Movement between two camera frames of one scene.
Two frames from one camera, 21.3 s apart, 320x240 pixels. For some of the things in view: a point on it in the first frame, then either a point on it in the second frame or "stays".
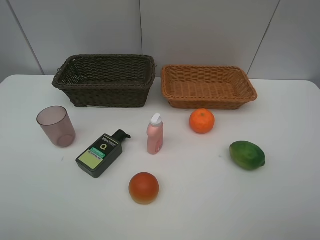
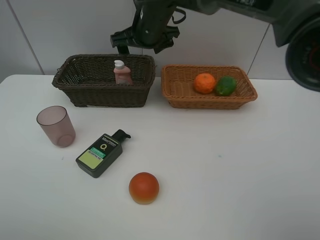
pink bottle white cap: (155, 134) → (122, 73)
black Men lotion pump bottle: (102, 154) stays
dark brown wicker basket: (107, 80) stays
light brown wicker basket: (206, 87) stays
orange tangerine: (202, 120) → (204, 83)
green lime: (247, 155) → (225, 86)
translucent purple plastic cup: (55, 122) stays
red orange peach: (144, 188) stays
